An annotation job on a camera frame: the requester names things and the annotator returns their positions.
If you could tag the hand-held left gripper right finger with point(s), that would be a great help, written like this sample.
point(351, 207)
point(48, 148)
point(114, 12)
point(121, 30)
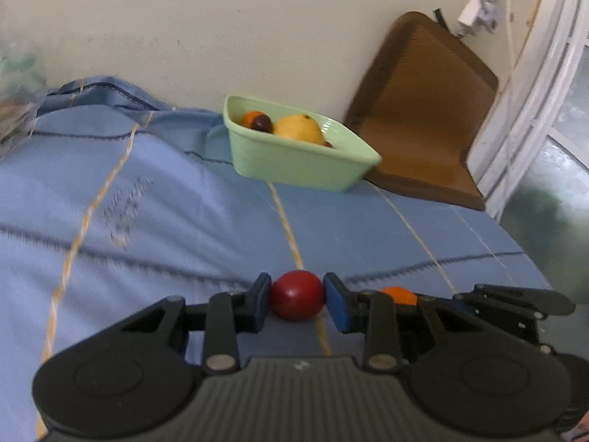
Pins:
point(336, 304)

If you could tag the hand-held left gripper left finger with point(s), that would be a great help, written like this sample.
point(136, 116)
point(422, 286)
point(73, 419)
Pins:
point(262, 301)

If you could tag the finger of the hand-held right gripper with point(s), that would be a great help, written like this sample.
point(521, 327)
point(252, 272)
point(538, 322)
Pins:
point(524, 295)
point(497, 320)

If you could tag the large red tomato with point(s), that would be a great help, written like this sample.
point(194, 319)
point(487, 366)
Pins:
point(297, 294)

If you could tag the orange tangerine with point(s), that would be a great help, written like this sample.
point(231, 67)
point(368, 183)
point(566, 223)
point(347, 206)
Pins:
point(247, 120)
point(399, 295)

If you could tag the light green plastic basin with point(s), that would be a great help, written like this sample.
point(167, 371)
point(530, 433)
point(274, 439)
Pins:
point(299, 165)

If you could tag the large yellow citrus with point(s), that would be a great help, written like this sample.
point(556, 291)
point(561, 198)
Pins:
point(299, 129)

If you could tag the dark purple plum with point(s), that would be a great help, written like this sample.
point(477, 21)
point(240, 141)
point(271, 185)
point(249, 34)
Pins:
point(263, 123)

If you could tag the blue checked blanket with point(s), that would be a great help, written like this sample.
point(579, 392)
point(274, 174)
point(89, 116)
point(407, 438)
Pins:
point(161, 221)

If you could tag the brown woven seat mat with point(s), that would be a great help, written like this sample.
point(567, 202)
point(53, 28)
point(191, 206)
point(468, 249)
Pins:
point(423, 115)

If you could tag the white power adapter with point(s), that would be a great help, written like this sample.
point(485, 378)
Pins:
point(483, 4)

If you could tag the clear plastic bag of fruit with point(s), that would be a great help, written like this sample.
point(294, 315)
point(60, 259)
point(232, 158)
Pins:
point(18, 101)

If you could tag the white window frame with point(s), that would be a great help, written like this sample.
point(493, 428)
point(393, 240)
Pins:
point(538, 92)

